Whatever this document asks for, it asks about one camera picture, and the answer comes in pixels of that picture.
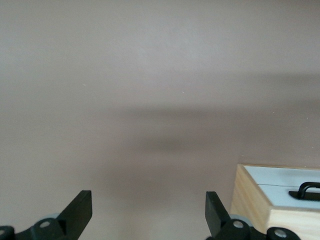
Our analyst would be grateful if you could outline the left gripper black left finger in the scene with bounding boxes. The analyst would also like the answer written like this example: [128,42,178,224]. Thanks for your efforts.
[58,190,93,238]

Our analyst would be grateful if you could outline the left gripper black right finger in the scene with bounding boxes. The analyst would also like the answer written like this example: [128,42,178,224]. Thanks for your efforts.
[205,191,230,237]

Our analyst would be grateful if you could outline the white-front drawer with black handle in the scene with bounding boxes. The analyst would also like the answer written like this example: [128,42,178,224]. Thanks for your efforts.
[258,181,320,209]

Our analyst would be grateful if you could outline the wooden drawer cabinet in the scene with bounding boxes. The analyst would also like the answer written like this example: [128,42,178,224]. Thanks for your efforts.
[229,163,320,240]

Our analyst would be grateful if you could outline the brown table cover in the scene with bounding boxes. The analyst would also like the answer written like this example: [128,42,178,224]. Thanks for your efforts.
[0,0,320,240]

